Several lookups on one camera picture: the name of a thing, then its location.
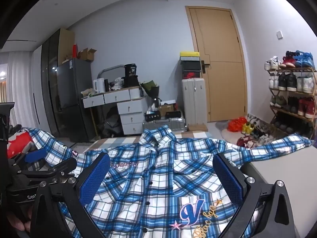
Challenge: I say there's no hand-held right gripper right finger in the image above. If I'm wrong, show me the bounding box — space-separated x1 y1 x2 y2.
212 152 298 238

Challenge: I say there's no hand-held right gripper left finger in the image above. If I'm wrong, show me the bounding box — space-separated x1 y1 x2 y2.
30 152 112 238

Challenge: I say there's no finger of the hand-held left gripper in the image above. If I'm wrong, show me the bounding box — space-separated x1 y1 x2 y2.
10 148 49 169
15 157 78 186

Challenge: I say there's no blue white plaid shirt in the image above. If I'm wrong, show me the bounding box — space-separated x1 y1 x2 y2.
23 125 314 238

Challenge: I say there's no person's left hand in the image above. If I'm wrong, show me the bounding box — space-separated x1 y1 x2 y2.
6 203 31 236

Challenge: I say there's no red white cloth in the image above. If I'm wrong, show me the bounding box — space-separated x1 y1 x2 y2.
7 130 34 159

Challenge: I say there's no grey pink rug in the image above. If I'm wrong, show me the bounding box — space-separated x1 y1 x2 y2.
215 120 245 143

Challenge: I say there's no white sheer curtain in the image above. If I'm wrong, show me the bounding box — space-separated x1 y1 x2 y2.
0 51 34 127

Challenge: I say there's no heap of small shoes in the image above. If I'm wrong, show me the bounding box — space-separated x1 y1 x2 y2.
236 123 273 147

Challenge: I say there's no yellow plastic bag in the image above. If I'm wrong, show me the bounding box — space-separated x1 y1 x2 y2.
241 123 255 134

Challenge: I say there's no black bag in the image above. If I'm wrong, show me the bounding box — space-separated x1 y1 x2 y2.
100 107 123 135

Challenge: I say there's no orange plastic bag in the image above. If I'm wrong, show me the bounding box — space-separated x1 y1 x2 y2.
228 116 248 132

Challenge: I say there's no grey bed base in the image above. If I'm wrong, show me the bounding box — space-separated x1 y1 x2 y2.
239 145 317 238

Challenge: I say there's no flat cardboard box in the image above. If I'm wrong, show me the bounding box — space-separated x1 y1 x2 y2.
187 123 208 132

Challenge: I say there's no white desk with drawers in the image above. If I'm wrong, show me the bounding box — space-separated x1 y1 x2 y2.
82 86 149 136

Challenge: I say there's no dark glass cabinet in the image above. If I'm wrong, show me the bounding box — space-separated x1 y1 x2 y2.
41 28 76 135

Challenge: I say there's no dark grey refrigerator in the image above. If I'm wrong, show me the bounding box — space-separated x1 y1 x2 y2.
56 58 98 142

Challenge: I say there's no black tissue box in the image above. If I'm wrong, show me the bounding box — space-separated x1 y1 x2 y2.
145 111 161 122

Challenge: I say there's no white electric kettle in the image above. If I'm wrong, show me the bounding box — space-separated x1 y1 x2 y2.
93 78 105 94

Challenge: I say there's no brown cardboard box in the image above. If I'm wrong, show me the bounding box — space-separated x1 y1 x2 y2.
158 104 177 116

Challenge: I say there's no white plastic bag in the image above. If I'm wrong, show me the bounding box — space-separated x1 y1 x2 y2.
110 77 124 91

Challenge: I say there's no dark wrapped flower bouquet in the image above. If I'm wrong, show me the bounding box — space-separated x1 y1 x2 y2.
141 80 161 112

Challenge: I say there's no open cardboard box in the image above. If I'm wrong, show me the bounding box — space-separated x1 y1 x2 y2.
77 48 97 62

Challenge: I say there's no black red logo shoe box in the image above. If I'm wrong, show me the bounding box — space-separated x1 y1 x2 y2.
182 71 201 80

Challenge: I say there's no wooden shoe rack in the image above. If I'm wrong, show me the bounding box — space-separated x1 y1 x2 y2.
267 67 317 139
264 50 317 134

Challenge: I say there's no tan wooden door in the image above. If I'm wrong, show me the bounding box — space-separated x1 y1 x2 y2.
185 6 248 123

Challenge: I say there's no grey metal folding frame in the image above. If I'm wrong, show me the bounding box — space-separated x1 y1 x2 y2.
97 65 124 80

